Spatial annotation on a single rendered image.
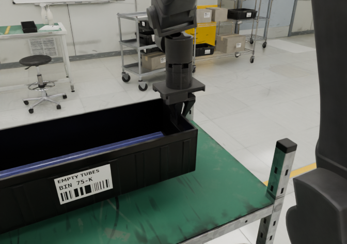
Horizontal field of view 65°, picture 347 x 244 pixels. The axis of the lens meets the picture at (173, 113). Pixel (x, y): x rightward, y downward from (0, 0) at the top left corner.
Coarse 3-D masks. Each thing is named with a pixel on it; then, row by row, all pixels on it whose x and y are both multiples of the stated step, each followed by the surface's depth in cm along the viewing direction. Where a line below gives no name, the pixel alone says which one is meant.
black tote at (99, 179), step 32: (32, 128) 58; (64, 128) 61; (96, 128) 64; (128, 128) 68; (160, 128) 73; (192, 128) 57; (0, 160) 57; (32, 160) 61; (96, 160) 48; (128, 160) 52; (160, 160) 55; (192, 160) 59; (0, 192) 43; (32, 192) 45; (64, 192) 48; (96, 192) 52; (128, 192) 55; (0, 224) 45
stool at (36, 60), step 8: (32, 56) 311; (40, 56) 312; (48, 56) 312; (24, 64) 292; (32, 64) 292; (40, 64) 295; (40, 80) 315; (40, 88) 319; (48, 88) 312; (48, 96) 328; (56, 96) 335; (64, 96) 342; (32, 112) 307
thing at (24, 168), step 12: (156, 132) 67; (108, 144) 62; (120, 144) 62; (132, 144) 62; (60, 156) 58; (72, 156) 58; (84, 156) 58; (12, 168) 55; (24, 168) 55; (36, 168) 55
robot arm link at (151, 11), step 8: (152, 8) 49; (152, 16) 49; (152, 24) 50; (184, 24) 53; (192, 24) 52; (160, 32) 51; (168, 32) 52; (176, 32) 52; (160, 40) 58; (160, 48) 60
